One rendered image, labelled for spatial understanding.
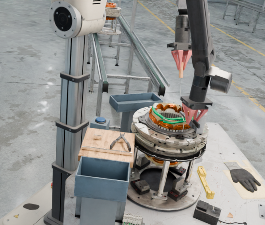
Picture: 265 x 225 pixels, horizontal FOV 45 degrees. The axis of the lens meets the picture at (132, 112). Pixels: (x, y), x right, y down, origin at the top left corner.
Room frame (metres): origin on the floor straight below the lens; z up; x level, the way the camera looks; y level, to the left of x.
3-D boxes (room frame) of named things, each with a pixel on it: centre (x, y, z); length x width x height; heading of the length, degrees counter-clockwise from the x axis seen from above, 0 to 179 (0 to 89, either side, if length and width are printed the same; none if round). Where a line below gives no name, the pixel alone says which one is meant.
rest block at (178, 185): (1.10, -0.25, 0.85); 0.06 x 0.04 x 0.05; 139
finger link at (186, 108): (1.06, -0.22, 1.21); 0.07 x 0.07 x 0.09; 24
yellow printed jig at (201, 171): (1.23, -0.39, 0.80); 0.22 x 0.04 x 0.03; 6
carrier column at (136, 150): (1.19, -0.04, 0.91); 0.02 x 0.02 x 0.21
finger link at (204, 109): (1.06, -0.22, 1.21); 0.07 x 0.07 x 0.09; 24
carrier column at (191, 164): (1.19, -0.29, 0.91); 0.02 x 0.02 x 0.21
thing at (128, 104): (1.46, -0.01, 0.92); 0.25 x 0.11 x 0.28; 119
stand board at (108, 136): (1.00, 0.07, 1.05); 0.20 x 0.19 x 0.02; 2
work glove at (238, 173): (1.32, -0.59, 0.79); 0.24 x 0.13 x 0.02; 12
